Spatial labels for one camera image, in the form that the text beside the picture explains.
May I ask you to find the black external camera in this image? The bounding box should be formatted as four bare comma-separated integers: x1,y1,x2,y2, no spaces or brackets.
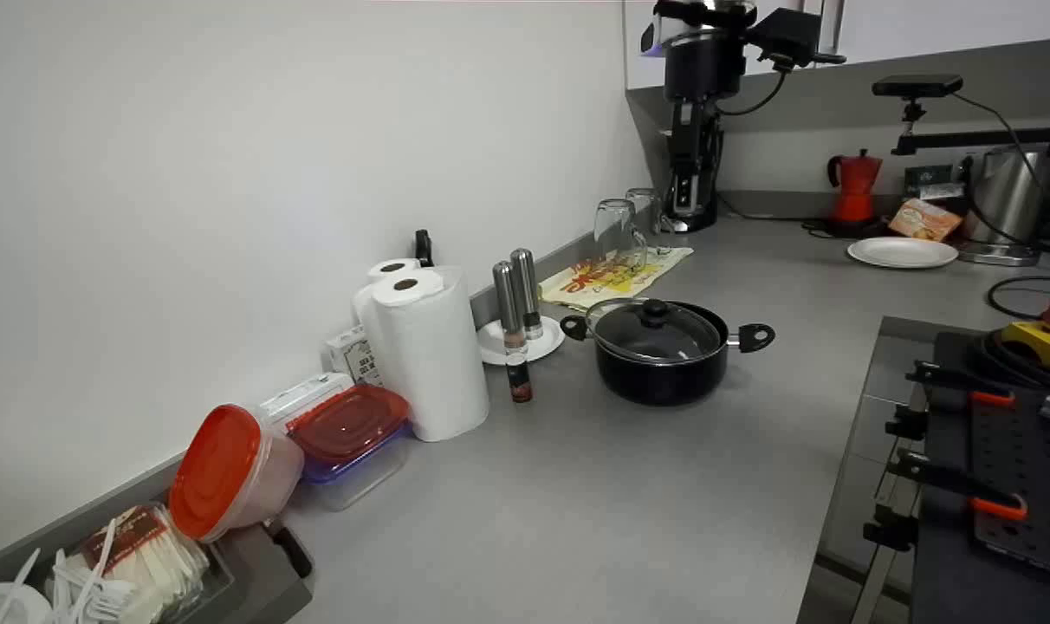
870,74,968,104

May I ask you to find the white power strip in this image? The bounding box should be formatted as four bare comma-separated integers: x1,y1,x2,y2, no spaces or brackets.
258,369,354,426

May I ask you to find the white dinner plate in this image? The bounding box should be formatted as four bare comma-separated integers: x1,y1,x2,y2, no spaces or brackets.
847,237,962,275

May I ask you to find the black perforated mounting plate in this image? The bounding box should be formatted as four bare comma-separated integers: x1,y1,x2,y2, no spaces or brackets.
913,328,1050,624

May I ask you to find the orange handled black clamp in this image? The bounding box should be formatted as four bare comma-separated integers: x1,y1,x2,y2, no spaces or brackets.
903,357,1024,418
887,446,1033,530

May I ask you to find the black cooking pot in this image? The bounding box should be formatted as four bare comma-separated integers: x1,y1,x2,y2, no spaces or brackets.
559,293,780,409

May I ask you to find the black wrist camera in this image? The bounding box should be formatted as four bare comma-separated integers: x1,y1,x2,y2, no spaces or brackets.
752,8,847,68

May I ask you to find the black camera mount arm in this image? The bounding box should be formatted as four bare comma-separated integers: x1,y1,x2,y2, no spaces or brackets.
892,98,1050,158

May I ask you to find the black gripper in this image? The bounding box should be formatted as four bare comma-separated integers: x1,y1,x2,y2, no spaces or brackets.
663,31,750,144

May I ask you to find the white paper towel roll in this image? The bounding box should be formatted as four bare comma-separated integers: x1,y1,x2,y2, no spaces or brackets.
354,257,426,328
369,267,491,446

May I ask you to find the white bowl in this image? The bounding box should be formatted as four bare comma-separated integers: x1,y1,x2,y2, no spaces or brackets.
0,579,57,624

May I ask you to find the black countertop appliance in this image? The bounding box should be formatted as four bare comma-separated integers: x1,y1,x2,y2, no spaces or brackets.
666,142,726,237

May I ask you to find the clear drinking glass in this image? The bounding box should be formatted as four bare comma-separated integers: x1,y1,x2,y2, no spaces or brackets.
592,193,641,245

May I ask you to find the white plastic cutlery bundle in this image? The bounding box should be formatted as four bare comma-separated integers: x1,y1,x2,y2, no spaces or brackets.
43,506,214,624

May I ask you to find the black looped cable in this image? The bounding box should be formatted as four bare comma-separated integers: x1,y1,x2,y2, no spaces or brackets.
985,275,1050,323

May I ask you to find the stainless steel kettle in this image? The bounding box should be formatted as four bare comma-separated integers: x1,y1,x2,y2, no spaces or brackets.
962,144,1050,257

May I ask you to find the grey utensil tray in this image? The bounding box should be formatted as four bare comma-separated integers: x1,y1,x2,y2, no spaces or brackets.
0,494,317,624

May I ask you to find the silver pepper mill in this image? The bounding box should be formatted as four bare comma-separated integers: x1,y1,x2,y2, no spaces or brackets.
511,245,547,339
488,258,530,350

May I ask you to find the round orange lid container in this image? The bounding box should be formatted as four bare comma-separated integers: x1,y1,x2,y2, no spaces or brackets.
167,403,307,546

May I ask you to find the small red spice bottle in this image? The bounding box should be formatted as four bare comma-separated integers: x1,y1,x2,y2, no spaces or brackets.
505,357,538,404

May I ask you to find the white round saucer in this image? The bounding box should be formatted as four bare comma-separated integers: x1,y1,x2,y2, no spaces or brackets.
475,315,570,369

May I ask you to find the yellow emergency stop button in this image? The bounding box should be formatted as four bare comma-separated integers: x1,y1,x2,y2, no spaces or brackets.
999,293,1050,369

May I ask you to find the glass pot lid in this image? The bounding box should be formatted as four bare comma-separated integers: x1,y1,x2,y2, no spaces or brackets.
589,293,730,369

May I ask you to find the green box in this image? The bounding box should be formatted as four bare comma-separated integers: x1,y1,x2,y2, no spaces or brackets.
902,163,968,200

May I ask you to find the rectangular red lid container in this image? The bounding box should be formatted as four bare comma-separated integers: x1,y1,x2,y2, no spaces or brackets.
284,382,421,514

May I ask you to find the orange snack packet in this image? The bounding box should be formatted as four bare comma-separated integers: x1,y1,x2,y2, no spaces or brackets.
887,193,968,245

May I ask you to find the red moka pot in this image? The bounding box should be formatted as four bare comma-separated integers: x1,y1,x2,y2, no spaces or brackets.
826,144,887,227

